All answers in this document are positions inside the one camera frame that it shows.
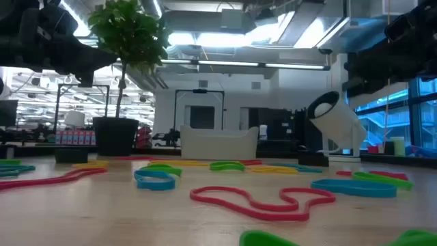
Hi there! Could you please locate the black metal frame stand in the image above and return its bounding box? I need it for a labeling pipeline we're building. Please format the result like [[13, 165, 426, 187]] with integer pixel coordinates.
[[173, 88, 226, 131]]

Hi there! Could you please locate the white plastic bin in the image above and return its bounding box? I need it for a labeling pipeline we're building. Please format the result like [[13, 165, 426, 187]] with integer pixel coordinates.
[[180, 124, 259, 161]]

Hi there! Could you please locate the black monitor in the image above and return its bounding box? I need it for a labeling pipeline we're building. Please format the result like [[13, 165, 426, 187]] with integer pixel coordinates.
[[0, 99, 18, 128]]

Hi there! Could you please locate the green cup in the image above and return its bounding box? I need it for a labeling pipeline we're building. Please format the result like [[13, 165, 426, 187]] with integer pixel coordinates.
[[390, 136, 406, 157]]

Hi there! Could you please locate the long ceiling tube light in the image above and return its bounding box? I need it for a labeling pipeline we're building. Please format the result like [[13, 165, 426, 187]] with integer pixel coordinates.
[[159, 59, 331, 72]]

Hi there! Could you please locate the white cylindrical spotlight lamp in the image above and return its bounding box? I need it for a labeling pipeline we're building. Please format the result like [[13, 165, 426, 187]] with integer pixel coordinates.
[[306, 90, 368, 163]]

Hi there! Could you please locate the long red rubber band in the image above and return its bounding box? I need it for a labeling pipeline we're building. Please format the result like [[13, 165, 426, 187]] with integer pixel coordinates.
[[0, 167, 108, 191]]

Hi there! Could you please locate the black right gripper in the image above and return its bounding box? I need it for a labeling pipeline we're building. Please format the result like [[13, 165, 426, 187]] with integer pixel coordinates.
[[345, 10, 437, 85]]

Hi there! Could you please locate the black cabinet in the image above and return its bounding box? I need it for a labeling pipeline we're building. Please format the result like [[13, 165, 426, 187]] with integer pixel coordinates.
[[248, 107, 310, 141]]

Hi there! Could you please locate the teal rubber band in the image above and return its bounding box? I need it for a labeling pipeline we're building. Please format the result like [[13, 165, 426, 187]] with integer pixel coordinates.
[[272, 162, 324, 174], [0, 164, 36, 178]]

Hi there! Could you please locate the green plant in black pot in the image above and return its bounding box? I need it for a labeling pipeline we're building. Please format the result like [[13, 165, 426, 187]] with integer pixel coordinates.
[[87, 0, 171, 157]]

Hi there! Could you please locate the blue rubber band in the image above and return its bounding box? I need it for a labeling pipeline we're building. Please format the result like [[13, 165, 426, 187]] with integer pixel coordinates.
[[310, 178, 398, 199], [133, 169, 177, 191]]

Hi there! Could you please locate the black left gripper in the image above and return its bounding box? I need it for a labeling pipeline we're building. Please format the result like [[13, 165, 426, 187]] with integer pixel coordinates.
[[20, 6, 118, 87]]

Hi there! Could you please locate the row of pink boxes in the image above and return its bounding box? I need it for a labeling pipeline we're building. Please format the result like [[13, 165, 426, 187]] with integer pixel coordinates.
[[55, 130, 97, 146]]

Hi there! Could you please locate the red stacked object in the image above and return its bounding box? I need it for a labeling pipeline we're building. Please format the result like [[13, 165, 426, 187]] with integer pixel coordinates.
[[135, 125, 154, 149]]

